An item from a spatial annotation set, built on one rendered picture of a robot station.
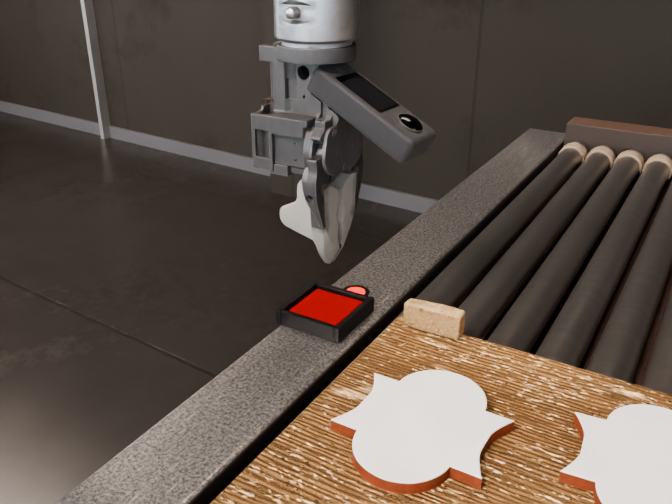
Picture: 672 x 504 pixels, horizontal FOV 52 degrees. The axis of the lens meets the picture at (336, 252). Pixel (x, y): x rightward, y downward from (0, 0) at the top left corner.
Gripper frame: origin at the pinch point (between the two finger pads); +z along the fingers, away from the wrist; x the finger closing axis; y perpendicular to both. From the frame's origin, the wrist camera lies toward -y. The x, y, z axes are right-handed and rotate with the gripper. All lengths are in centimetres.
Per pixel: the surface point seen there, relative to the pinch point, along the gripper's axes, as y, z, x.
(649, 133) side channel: -19, 4, -81
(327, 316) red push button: 0.3, 6.9, 1.2
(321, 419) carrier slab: -8.1, 6.4, 16.2
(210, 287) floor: 132, 97, -130
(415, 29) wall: 100, 9, -245
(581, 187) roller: -13, 7, -55
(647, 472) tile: -31.5, 5.3, 10.9
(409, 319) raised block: -8.4, 5.3, 0.1
